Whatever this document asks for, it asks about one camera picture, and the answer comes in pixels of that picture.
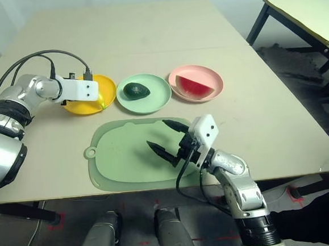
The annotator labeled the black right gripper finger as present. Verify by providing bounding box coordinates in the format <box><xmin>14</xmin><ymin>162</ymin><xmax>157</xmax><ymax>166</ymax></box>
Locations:
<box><xmin>162</xmin><ymin>116</ymin><xmax>192</xmax><ymax>136</ymax></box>
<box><xmin>146</xmin><ymin>138</ymin><xmax>176</xmax><ymax>168</ymax></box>

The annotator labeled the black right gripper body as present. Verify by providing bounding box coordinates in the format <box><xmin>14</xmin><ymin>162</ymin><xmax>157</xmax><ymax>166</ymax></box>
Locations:
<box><xmin>168</xmin><ymin>131</ymin><xmax>203</xmax><ymax>169</ymax></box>

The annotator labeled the yellow toy banana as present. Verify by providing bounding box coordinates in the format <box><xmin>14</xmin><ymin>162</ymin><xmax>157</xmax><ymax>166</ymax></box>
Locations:
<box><xmin>96</xmin><ymin>81</ymin><xmax>109</xmax><ymax>111</ymax></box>

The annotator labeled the red watermelon slice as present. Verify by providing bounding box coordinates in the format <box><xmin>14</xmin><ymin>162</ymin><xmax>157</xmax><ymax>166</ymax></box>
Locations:
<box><xmin>175</xmin><ymin>72</ymin><xmax>216</xmax><ymax>99</ymax></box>

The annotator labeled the dark green toy avocado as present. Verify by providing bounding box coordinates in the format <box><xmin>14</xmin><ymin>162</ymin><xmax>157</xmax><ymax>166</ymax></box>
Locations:
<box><xmin>122</xmin><ymin>81</ymin><xmax>152</xmax><ymax>101</ymax></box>

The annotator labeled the mint green plastic plate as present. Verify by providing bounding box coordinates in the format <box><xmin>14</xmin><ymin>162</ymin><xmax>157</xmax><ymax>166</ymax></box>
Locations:
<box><xmin>114</xmin><ymin>71</ymin><xmax>173</xmax><ymax>117</ymax></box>

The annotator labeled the green cutting board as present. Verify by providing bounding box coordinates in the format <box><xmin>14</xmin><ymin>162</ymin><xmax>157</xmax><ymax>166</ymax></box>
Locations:
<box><xmin>81</xmin><ymin>113</ymin><xmax>209</xmax><ymax>194</ymax></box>

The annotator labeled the yellow plastic plate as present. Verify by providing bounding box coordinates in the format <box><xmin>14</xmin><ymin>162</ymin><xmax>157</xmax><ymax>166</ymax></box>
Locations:
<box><xmin>60</xmin><ymin>72</ymin><xmax>118</xmax><ymax>117</ymax></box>

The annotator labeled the pink plastic plate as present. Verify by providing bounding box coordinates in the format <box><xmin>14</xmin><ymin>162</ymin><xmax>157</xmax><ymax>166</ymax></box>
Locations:
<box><xmin>167</xmin><ymin>62</ymin><xmax>226</xmax><ymax>106</ymax></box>

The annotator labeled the grey robot right leg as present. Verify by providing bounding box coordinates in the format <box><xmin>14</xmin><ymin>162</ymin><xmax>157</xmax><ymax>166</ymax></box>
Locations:
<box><xmin>154</xmin><ymin>206</ymin><xmax>198</xmax><ymax>246</ymax></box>

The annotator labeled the grey robot leg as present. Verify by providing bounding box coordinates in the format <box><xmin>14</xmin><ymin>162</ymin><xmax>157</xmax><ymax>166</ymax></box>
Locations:
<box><xmin>154</xmin><ymin>206</ymin><xmax>198</xmax><ymax>246</ymax></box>
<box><xmin>72</xmin><ymin>210</ymin><xmax>125</xmax><ymax>246</ymax></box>

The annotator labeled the grey robot left leg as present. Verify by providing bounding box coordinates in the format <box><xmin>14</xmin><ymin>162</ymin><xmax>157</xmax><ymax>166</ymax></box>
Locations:
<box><xmin>72</xmin><ymin>210</ymin><xmax>125</xmax><ymax>246</ymax></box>

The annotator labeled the red floor tape square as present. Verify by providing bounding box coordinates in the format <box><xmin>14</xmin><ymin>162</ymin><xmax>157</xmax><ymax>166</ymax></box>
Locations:
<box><xmin>46</xmin><ymin>212</ymin><xmax>68</xmax><ymax>231</ymax></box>

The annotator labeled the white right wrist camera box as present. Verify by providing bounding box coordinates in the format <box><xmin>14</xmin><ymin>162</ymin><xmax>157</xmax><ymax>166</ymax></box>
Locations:
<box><xmin>187</xmin><ymin>113</ymin><xmax>222</xmax><ymax>165</ymax></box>

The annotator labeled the thin black right gripper cable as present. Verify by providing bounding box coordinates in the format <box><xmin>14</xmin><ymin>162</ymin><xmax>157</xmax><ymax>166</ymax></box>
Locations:
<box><xmin>198</xmin><ymin>164</ymin><xmax>214</xmax><ymax>205</ymax></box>

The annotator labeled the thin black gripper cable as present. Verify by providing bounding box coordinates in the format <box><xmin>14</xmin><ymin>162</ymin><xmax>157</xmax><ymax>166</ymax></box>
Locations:
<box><xmin>198</xmin><ymin>164</ymin><xmax>214</xmax><ymax>205</ymax></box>
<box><xmin>7</xmin><ymin>53</ymin><xmax>58</xmax><ymax>85</ymax></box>

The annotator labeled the thin black left gripper cable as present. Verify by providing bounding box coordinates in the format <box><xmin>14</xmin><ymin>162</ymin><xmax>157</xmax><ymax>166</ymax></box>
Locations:
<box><xmin>7</xmin><ymin>53</ymin><xmax>58</xmax><ymax>85</ymax></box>

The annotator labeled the black right camera cable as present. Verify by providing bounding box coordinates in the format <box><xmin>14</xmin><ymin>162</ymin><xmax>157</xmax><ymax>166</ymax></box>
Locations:
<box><xmin>173</xmin><ymin>148</ymin><xmax>238</xmax><ymax>221</ymax></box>

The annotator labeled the black camera cable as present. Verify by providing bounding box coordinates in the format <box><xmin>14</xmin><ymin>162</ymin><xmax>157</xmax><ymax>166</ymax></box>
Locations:
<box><xmin>173</xmin><ymin>148</ymin><xmax>238</xmax><ymax>221</ymax></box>
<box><xmin>0</xmin><ymin>47</ymin><xmax>95</xmax><ymax>99</ymax></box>

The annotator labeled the black left camera cable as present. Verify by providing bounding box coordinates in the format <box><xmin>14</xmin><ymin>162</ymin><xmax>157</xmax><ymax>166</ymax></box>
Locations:
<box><xmin>0</xmin><ymin>47</ymin><xmax>95</xmax><ymax>99</ymax></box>

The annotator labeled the white floor cable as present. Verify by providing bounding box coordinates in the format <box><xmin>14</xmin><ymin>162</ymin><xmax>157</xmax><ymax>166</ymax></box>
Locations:
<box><xmin>16</xmin><ymin>219</ymin><xmax>43</xmax><ymax>246</ymax></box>

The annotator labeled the side table with black frame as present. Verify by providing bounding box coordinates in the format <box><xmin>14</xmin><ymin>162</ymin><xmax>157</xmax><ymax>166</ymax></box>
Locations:
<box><xmin>243</xmin><ymin>0</ymin><xmax>329</xmax><ymax>94</ymax></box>

